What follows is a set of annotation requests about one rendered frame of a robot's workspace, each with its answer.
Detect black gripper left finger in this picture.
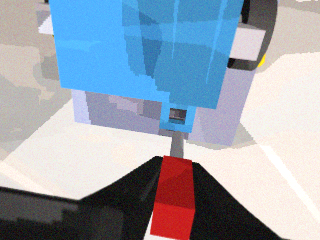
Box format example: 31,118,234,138
0,156,163,240

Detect red-headed pin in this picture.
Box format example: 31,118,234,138
150,131,195,240

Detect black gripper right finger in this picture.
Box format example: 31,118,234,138
189,162,290,240

